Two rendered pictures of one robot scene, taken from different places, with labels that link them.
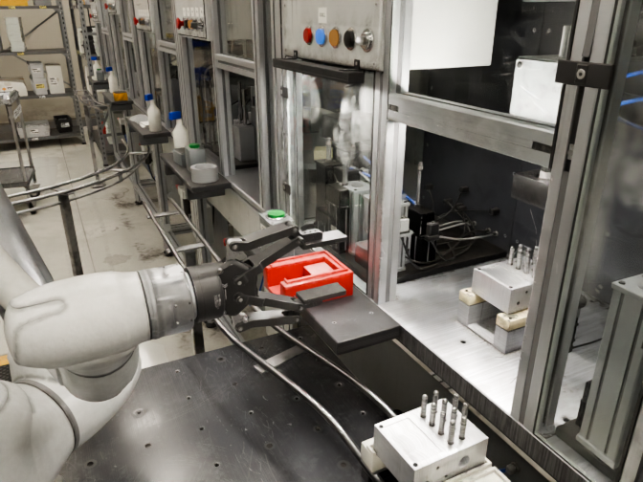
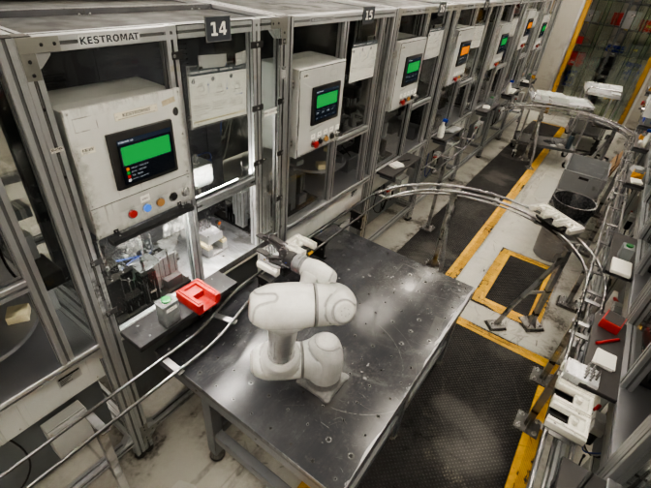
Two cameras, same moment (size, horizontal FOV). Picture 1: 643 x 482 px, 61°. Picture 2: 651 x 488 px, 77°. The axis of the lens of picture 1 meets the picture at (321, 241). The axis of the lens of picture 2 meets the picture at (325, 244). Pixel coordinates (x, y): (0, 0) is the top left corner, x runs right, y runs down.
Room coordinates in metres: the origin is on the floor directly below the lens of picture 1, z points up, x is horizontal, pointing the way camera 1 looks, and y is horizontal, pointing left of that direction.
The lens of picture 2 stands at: (1.28, 1.49, 2.27)
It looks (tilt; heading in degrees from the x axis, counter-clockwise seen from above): 35 degrees down; 239
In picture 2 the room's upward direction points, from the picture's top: 6 degrees clockwise
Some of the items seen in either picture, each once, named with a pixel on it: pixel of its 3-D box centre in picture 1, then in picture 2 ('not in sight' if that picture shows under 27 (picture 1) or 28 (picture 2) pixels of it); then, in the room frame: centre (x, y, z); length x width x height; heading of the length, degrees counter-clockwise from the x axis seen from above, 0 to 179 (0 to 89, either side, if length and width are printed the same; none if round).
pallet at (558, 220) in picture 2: not in sight; (554, 221); (-1.44, 0.11, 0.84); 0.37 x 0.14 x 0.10; 85
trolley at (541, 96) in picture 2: not in sight; (550, 126); (-4.51, -2.10, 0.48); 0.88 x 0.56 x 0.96; 135
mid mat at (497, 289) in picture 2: not in sight; (517, 283); (-1.71, -0.08, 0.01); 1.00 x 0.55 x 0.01; 27
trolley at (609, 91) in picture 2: not in sight; (592, 114); (-5.83, -2.30, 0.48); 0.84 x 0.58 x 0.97; 35
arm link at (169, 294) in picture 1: (167, 299); (299, 263); (0.62, 0.20, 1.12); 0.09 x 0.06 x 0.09; 27
